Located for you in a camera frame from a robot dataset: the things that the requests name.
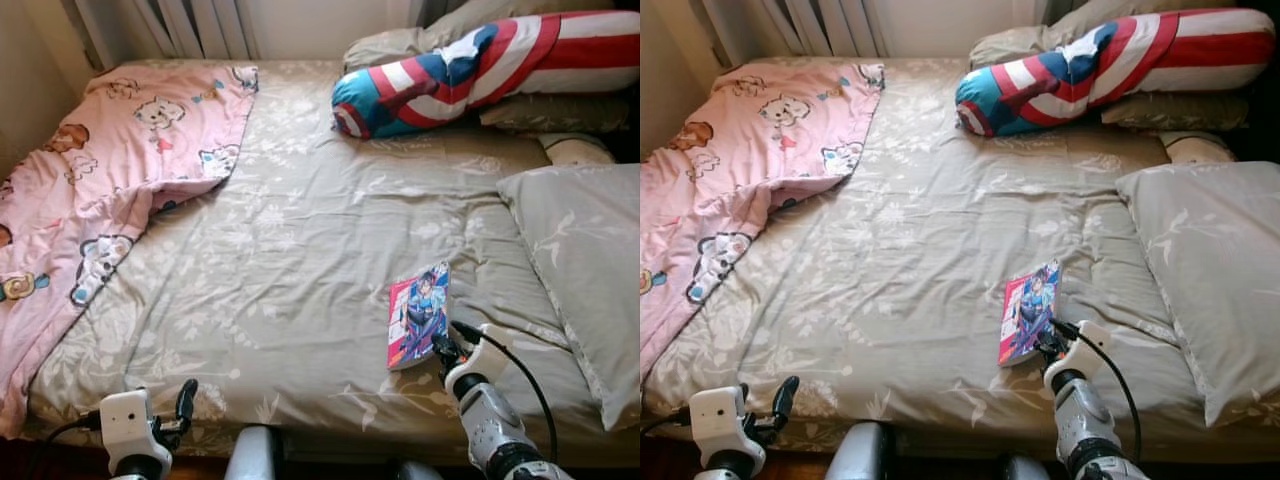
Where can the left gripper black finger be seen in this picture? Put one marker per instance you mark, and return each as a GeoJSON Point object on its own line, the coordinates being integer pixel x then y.
{"type": "Point", "coordinates": [187, 398]}
{"type": "Point", "coordinates": [787, 395]}

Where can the colourful comic book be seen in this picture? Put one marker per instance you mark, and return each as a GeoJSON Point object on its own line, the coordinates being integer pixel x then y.
{"type": "Point", "coordinates": [418, 315]}
{"type": "Point", "coordinates": [1030, 312]}

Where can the pink cartoon print blanket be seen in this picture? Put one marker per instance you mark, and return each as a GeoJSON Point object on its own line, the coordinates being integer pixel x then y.
{"type": "Point", "coordinates": [110, 170]}
{"type": "Point", "coordinates": [730, 160]}

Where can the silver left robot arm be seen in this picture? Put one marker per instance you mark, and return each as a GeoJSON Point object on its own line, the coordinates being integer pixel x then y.
{"type": "Point", "coordinates": [140, 468]}
{"type": "Point", "coordinates": [735, 465]}

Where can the grey robot left leg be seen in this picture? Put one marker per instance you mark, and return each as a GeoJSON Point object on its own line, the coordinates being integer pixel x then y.
{"type": "Point", "coordinates": [860, 452]}
{"type": "Point", "coordinates": [255, 455]}

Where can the grey robot leg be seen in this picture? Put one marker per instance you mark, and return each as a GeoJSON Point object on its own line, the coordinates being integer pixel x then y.
{"type": "Point", "coordinates": [1025, 468]}
{"type": "Point", "coordinates": [412, 470]}
{"type": "Point", "coordinates": [255, 455]}
{"type": "Point", "coordinates": [860, 452]}

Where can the grey robot right leg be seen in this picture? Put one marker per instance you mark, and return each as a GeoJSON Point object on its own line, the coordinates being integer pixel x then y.
{"type": "Point", "coordinates": [1025, 468]}
{"type": "Point", "coordinates": [412, 470]}

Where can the bed with beige floral sheet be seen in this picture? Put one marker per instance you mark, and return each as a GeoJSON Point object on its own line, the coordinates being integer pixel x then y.
{"type": "Point", "coordinates": [920, 260]}
{"type": "Point", "coordinates": [300, 260]}

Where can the large grey floral pillow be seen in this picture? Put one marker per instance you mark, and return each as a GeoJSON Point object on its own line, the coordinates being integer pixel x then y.
{"type": "Point", "coordinates": [1210, 270]}
{"type": "Point", "coordinates": [590, 270]}

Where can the small cream pillow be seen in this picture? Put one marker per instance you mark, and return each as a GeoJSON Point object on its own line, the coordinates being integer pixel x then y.
{"type": "Point", "coordinates": [1198, 148]}
{"type": "Point", "coordinates": [578, 150]}

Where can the flat beige pillow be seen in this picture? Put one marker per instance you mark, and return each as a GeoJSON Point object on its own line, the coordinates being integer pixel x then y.
{"type": "Point", "coordinates": [560, 112]}
{"type": "Point", "coordinates": [1180, 110]}

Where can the red white blue bolster pillow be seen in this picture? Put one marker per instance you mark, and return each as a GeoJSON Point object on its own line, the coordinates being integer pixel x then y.
{"type": "Point", "coordinates": [470, 75]}
{"type": "Point", "coordinates": [1100, 72]}

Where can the beige floral pillow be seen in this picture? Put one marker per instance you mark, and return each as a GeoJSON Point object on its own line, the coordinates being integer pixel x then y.
{"type": "Point", "coordinates": [400, 42]}
{"type": "Point", "coordinates": [1020, 40]}

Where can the grey curtain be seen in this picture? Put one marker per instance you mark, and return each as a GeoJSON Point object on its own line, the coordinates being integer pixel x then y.
{"type": "Point", "coordinates": [1065, 6]}
{"type": "Point", "coordinates": [170, 25]}
{"type": "Point", "coordinates": [440, 8]}
{"type": "Point", "coordinates": [800, 22]}

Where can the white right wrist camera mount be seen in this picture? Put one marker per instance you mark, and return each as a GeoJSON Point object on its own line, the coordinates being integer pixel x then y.
{"type": "Point", "coordinates": [1080, 352]}
{"type": "Point", "coordinates": [480, 362]}

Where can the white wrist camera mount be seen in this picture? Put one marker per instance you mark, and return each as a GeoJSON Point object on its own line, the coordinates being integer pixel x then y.
{"type": "Point", "coordinates": [130, 430]}
{"type": "Point", "coordinates": [480, 362]}
{"type": "Point", "coordinates": [1080, 352]}
{"type": "Point", "coordinates": [720, 425]}

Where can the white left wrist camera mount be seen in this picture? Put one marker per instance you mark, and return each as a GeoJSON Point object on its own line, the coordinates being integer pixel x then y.
{"type": "Point", "coordinates": [130, 430]}
{"type": "Point", "coordinates": [720, 425]}

